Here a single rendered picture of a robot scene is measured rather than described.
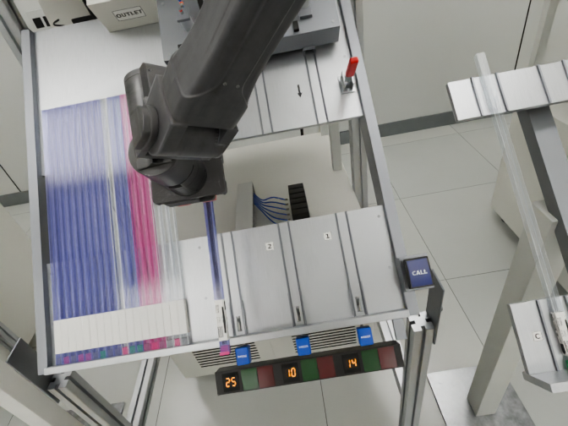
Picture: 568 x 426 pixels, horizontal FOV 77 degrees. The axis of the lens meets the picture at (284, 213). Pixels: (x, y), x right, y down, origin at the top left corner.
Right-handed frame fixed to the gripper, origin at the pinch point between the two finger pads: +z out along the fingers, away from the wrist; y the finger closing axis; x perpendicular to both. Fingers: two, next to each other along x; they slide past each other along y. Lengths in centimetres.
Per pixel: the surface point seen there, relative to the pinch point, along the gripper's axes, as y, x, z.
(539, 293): -61, 27, 24
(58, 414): 72, 48, 60
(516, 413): -70, 68, 67
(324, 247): -17.8, 11.4, 11.2
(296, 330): -10.4, 25.1, 9.0
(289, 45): -17.6, -28.1, 7.6
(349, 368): -18.6, 33.2, 12.3
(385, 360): -25.2, 32.8, 12.3
